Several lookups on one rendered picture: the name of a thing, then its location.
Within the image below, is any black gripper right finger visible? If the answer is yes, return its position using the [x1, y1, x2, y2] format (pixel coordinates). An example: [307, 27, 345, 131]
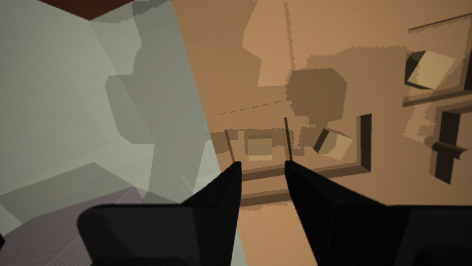
[284, 160, 472, 266]

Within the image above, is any orange block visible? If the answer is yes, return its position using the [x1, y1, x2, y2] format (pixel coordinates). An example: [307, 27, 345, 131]
[37, 0, 134, 21]

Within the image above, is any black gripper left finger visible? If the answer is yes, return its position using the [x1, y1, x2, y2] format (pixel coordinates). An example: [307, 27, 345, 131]
[76, 161, 242, 266]

